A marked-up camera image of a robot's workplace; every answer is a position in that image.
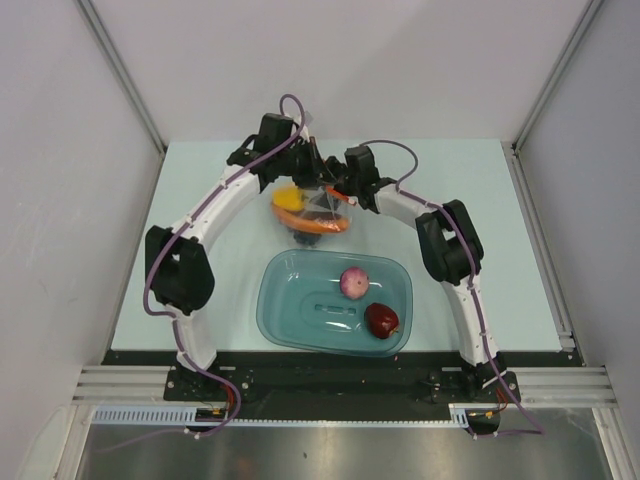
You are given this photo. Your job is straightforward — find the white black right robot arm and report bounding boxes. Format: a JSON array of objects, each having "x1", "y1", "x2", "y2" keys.
[{"x1": 326, "y1": 142, "x2": 505, "y2": 401}]

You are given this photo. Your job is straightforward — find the aluminium corner rail left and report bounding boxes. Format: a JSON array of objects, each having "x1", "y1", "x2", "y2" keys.
[{"x1": 73, "y1": 0, "x2": 168, "y2": 157}]

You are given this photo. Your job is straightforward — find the purple fake onion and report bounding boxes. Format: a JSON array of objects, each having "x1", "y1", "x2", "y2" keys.
[{"x1": 340, "y1": 267, "x2": 370, "y2": 300}]

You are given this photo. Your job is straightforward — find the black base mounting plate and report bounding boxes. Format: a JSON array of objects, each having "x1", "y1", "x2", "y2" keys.
[{"x1": 102, "y1": 351, "x2": 583, "y2": 421}]

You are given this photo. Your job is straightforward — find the aluminium corner rail right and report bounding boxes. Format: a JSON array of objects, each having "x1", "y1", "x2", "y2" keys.
[{"x1": 512, "y1": 0, "x2": 609, "y2": 149}]

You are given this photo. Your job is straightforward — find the dark blue fake grapes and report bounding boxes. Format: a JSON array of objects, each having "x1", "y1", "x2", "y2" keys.
[{"x1": 291, "y1": 230, "x2": 323, "y2": 248}]

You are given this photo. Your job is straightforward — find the yellow fake pepper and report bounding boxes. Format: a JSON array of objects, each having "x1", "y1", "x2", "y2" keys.
[{"x1": 272, "y1": 185, "x2": 306, "y2": 212}]

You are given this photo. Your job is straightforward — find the aluminium front rail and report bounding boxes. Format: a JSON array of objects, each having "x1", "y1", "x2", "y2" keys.
[{"x1": 73, "y1": 366, "x2": 617, "y2": 408}]

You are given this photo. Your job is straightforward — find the dark purple fake fruit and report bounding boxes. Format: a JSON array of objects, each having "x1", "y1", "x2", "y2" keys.
[{"x1": 364, "y1": 303, "x2": 400, "y2": 340}]

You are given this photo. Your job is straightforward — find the white slotted cable duct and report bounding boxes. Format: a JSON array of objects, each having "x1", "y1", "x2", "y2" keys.
[{"x1": 92, "y1": 402, "x2": 474, "y2": 429}]

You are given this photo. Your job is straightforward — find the clear zip bag orange seal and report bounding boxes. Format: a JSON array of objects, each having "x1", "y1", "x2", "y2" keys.
[{"x1": 271, "y1": 156, "x2": 355, "y2": 239}]

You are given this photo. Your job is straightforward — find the orange fake carrot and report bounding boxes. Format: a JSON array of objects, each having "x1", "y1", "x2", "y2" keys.
[{"x1": 271, "y1": 205, "x2": 350, "y2": 235}]

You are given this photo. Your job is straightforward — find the aluminium corner rail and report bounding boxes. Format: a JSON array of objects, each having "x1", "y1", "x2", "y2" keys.
[
  {"x1": 73, "y1": 0, "x2": 168, "y2": 157},
  {"x1": 512, "y1": 0, "x2": 609, "y2": 149}
]

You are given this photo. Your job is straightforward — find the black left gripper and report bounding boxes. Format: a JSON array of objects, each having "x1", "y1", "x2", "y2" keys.
[{"x1": 276, "y1": 137, "x2": 337, "y2": 189}]

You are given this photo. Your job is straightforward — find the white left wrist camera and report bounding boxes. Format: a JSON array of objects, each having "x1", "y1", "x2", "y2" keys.
[{"x1": 292, "y1": 110, "x2": 314, "y2": 131}]

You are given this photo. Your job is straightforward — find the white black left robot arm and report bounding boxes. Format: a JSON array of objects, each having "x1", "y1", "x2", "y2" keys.
[{"x1": 143, "y1": 111, "x2": 323, "y2": 400}]

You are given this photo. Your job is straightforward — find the teal transparent plastic tub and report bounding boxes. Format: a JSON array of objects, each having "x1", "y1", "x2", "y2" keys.
[{"x1": 256, "y1": 249, "x2": 413, "y2": 357}]

